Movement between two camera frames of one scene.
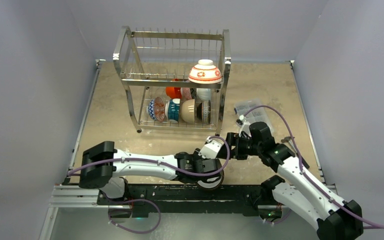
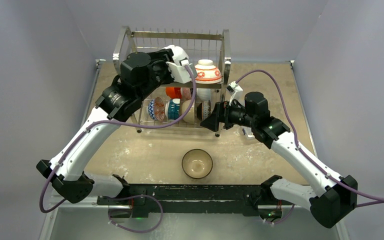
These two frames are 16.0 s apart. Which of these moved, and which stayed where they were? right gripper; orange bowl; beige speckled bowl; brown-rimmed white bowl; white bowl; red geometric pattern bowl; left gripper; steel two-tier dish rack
Moved: brown-rimmed white bowl; right gripper; left gripper
Stayed: orange bowl; red geometric pattern bowl; beige speckled bowl; white bowl; steel two-tier dish rack
